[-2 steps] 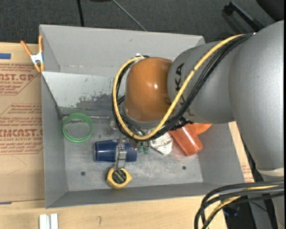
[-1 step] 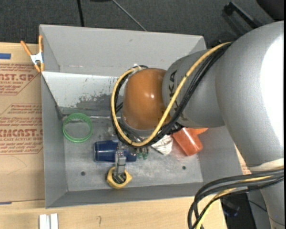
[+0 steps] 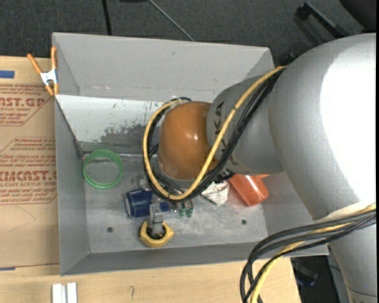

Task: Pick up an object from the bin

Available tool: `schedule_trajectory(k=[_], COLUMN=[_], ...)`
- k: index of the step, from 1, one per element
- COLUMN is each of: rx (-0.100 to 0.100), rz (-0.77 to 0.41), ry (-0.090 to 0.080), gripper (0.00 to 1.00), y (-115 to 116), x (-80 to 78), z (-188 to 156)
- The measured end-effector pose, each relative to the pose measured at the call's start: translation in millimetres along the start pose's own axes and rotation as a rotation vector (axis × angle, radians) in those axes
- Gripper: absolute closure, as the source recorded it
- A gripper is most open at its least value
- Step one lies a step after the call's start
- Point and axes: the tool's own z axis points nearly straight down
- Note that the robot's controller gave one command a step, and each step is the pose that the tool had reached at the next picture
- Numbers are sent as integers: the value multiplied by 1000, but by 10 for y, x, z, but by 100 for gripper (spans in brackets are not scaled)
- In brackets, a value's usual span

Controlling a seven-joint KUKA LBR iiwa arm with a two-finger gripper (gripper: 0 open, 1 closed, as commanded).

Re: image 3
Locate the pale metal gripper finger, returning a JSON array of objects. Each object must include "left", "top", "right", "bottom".
[{"left": 148, "top": 202, "right": 165, "bottom": 235}]

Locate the yellow hexagonal nut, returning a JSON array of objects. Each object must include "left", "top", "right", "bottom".
[{"left": 139, "top": 220, "right": 175, "bottom": 249}]

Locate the dark blue cylinder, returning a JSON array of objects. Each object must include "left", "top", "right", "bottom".
[{"left": 124, "top": 187, "right": 172, "bottom": 219}]

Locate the orange plastic cup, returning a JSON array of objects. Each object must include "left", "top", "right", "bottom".
[{"left": 228, "top": 173, "right": 270, "bottom": 208}]

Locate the brown cardboard board red print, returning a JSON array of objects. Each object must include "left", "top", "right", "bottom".
[{"left": 0, "top": 54, "right": 61, "bottom": 271}]

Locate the grey metal bin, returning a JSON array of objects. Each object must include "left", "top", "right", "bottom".
[{"left": 51, "top": 32, "right": 331, "bottom": 276}]

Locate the black cylinder on white bracket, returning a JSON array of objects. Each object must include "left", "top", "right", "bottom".
[{"left": 201, "top": 168, "right": 237, "bottom": 206}]

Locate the green plastic ring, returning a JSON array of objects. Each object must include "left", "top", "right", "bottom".
[{"left": 83, "top": 149, "right": 124, "bottom": 190}]

